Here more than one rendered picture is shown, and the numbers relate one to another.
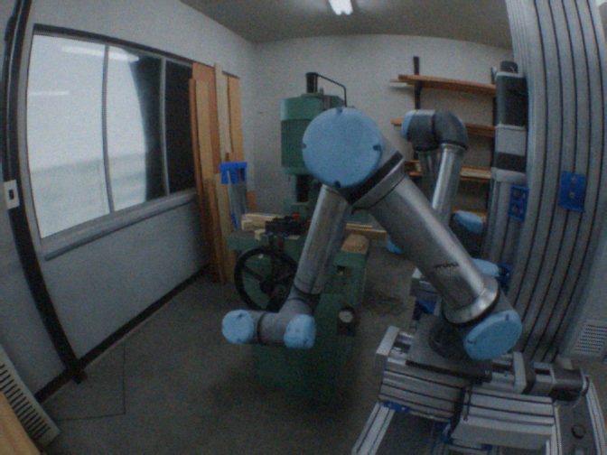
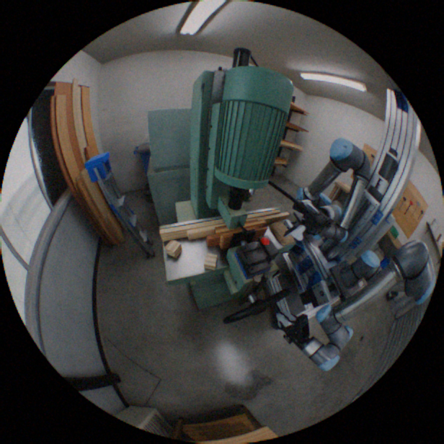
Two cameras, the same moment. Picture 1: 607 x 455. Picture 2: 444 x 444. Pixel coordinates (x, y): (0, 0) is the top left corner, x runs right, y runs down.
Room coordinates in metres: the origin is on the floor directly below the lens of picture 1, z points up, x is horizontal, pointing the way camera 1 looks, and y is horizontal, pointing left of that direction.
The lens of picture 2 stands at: (0.93, 0.32, 1.33)
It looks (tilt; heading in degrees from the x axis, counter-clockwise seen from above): 44 degrees down; 314
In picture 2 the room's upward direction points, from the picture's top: 9 degrees clockwise
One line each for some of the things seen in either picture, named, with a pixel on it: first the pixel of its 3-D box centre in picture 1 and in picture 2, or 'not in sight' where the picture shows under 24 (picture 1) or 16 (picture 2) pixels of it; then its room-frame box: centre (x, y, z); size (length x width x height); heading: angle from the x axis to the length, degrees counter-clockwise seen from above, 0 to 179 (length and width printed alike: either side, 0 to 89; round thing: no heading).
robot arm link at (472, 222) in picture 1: (466, 229); (321, 203); (0.92, -0.64, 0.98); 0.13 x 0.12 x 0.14; 35
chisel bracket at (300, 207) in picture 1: (303, 210); (231, 212); (1.19, 0.00, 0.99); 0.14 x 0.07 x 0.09; 160
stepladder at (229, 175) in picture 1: (244, 236); (125, 215); (2.02, 0.46, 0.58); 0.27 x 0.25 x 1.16; 76
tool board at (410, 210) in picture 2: not in sight; (393, 188); (-0.33, -2.93, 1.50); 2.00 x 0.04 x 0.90; 164
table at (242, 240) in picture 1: (294, 246); (238, 252); (1.07, 0.04, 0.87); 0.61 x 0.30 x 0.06; 70
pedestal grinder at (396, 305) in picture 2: not in sight; (410, 295); (-2.30, -2.11, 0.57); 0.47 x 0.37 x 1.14; 164
